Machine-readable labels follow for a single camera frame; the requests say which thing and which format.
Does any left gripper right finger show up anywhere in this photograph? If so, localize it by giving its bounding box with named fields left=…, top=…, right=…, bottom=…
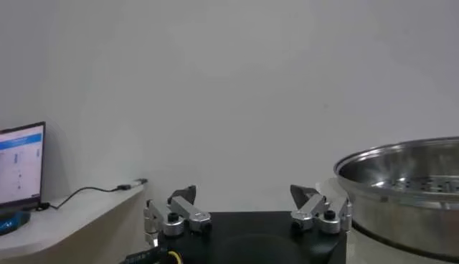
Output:
left=289, top=184, right=353, bottom=236

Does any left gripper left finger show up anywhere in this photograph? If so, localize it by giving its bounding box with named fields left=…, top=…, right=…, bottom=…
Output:
left=143, top=184, right=213, bottom=248

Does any stainless steel steamer basket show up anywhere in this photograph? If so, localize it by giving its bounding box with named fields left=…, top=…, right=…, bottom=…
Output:
left=315, top=136, right=459, bottom=263

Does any white side desk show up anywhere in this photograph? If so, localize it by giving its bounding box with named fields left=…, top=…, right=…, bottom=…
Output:
left=0, top=182, right=148, bottom=264

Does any black laptop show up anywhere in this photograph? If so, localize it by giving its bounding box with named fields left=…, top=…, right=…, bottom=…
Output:
left=0, top=121, right=47, bottom=213

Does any blue computer mouse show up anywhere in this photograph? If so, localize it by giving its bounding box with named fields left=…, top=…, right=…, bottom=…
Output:
left=0, top=210, right=32, bottom=237

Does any silver cable adapter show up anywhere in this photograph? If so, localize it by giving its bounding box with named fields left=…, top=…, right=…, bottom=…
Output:
left=117, top=178, right=148, bottom=191

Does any black desk cable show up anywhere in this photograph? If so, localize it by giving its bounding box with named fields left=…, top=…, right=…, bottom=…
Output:
left=35, top=184, right=132, bottom=212

